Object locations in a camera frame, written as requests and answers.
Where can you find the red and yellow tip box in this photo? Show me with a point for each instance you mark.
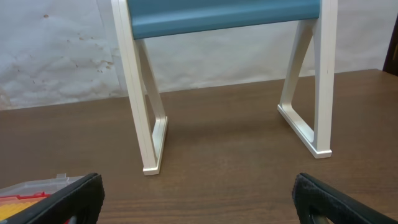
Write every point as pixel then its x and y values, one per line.
pixel 18 205

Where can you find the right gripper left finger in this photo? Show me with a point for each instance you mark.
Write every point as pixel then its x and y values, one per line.
pixel 81 199

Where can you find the white and blue stand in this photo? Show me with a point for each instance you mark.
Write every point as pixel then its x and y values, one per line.
pixel 136 93

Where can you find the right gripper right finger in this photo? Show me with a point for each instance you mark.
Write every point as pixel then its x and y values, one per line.
pixel 320 199

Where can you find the dark brown wooden panel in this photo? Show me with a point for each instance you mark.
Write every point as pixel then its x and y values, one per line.
pixel 392 53

